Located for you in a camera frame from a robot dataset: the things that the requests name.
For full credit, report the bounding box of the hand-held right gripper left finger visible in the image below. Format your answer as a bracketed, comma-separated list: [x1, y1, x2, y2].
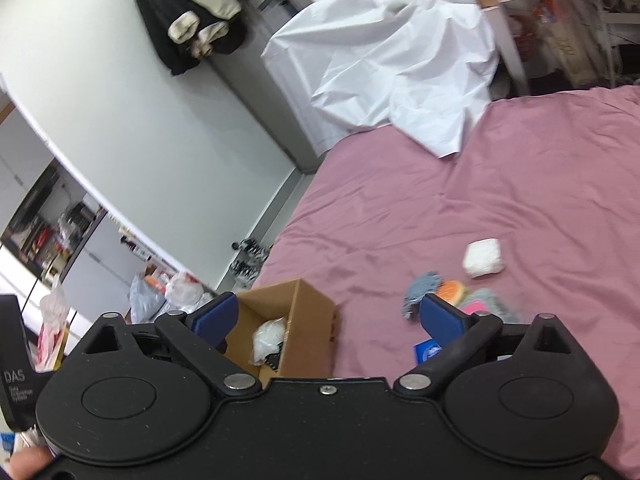
[75, 291, 263, 395]

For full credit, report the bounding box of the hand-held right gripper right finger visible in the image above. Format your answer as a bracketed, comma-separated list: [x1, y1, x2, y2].
[394, 295, 586, 401]

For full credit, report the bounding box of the burger plush toy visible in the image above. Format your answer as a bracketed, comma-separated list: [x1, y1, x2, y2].
[435, 280, 469, 308]

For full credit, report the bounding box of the blue printed small box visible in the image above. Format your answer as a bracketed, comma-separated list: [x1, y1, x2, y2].
[414, 339, 443, 365]

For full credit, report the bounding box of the blue-grey knit cloth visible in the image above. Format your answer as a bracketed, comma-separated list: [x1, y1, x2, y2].
[400, 271, 446, 320]

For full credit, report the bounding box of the grey-blue fluffy plush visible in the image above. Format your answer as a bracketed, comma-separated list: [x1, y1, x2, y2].
[467, 287, 523, 325]

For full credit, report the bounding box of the white cloth packet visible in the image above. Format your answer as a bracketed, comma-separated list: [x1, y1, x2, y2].
[462, 238, 505, 280]

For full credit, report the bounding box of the person's left hand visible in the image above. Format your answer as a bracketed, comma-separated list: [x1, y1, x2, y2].
[0, 447, 53, 480]

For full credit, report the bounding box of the grey black sneaker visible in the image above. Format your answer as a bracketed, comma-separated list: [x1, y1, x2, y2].
[230, 259, 263, 291]
[232, 239, 273, 267]

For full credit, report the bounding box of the pink white packet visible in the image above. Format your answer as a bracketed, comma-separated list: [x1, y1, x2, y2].
[36, 285, 69, 372]

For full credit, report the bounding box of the white crinkled plastic bag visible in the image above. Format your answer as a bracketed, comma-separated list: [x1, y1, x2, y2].
[249, 317, 291, 366]

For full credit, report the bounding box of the black item in box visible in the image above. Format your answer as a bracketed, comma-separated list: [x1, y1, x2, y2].
[262, 345, 287, 373]

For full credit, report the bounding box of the grey plastic bag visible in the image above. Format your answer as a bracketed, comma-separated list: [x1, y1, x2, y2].
[129, 272, 167, 323]

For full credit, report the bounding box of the pink bed sheet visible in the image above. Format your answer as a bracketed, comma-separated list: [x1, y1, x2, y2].
[250, 85, 640, 480]

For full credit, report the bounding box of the grey door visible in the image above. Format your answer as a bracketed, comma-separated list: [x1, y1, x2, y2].
[210, 0, 326, 173]

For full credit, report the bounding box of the white draped sheet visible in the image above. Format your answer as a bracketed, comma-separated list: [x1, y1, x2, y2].
[261, 0, 501, 160]

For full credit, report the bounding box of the white desk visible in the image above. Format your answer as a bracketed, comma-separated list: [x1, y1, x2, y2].
[472, 0, 640, 96]

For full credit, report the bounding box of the black and cream jacket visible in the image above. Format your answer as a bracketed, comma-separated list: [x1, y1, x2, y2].
[127, 0, 248, 77]

